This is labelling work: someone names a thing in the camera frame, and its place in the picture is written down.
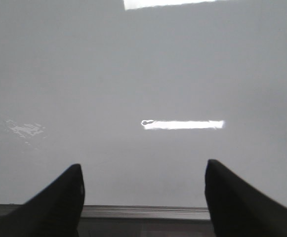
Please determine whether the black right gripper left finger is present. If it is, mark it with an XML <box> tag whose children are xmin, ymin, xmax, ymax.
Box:
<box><xmin>0</xmin><ymin>164</ymin><xmax>85</xmax><ymax>237</ymax></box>

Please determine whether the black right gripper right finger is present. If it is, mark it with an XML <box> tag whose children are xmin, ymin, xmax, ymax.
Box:
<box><xmin>205</xmin><ymin>159</ymin><xmax>287</xmax><ymax>237</ymax></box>

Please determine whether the white whiteboard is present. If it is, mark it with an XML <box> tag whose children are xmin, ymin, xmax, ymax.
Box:
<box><xmin>0</xmin><ymin>0</ymin><xmax>287</xmax><ymax>210</ymax></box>

